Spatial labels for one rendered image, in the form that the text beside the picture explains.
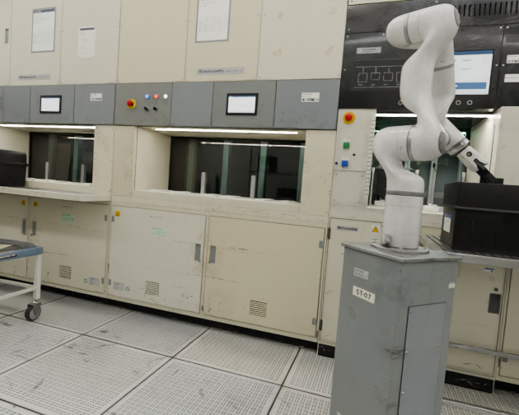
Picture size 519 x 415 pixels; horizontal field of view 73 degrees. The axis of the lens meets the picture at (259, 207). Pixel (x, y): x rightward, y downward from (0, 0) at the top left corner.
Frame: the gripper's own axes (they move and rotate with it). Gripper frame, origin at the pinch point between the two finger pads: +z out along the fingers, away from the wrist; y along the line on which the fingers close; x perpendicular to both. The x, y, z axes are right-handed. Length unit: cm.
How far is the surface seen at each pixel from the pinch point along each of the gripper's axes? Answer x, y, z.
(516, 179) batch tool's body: -15.6, 34.3, 11.6
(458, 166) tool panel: -18, 124, -3
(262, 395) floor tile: 131, -13, 16
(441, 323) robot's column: 47, -34, 23
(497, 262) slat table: 20.9, -22.9, 20.4
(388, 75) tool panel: -8, 38, -67
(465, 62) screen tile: -37, 39, -46
